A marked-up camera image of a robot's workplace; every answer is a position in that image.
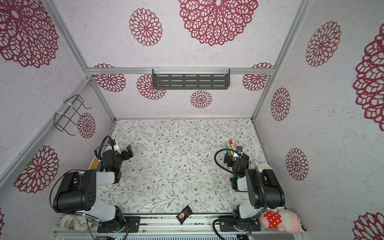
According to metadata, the white red marker pen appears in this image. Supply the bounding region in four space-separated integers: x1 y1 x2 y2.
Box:
230 140 236 150

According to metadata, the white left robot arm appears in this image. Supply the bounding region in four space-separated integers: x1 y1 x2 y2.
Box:
51 145 133 230

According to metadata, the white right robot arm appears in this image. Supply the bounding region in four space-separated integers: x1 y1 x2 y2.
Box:
225 157 286 220

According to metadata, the white wooden tissue box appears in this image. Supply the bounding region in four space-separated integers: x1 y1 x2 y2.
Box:
89 157 102 172

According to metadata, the white ceramic mug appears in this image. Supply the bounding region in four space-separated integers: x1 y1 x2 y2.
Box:
250 162 272 172

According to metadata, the crumpled white cloth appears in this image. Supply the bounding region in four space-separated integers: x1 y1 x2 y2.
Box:
58 215 93 231

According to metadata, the pink plush toy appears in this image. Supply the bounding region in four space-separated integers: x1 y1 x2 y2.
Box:
259 209 307 234

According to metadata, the black snack packet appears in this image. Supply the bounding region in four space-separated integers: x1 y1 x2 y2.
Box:
176 206 193 225

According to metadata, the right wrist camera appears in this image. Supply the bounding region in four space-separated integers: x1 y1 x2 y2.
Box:
233 145 243 161

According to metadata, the black wire wall rack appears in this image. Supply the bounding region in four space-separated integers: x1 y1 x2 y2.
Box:
53 94 91 136

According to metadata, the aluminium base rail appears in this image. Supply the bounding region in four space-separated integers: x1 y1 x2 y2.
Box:
53 212 265 236

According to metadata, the dark metal wall shelf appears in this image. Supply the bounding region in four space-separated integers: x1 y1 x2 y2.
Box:
152 69 231 90

